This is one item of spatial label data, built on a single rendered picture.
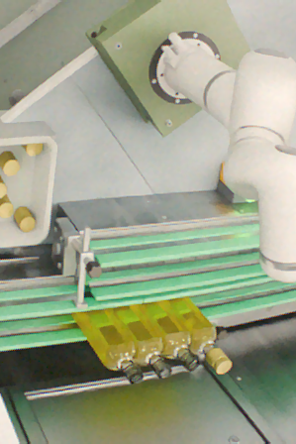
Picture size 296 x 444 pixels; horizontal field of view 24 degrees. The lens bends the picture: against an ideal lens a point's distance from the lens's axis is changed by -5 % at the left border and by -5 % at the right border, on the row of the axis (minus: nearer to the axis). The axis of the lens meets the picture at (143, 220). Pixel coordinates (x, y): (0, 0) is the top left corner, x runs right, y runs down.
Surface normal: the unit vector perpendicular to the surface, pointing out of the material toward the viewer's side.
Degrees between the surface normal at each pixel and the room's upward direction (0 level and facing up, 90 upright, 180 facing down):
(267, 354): 89
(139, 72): 1
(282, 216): 53
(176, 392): 90
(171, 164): 0
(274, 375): 89
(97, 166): 0
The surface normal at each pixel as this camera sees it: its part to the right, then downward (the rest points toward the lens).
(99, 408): 0.15, -0.88
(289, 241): -0.25, 0.47
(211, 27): 0.41, 0.48
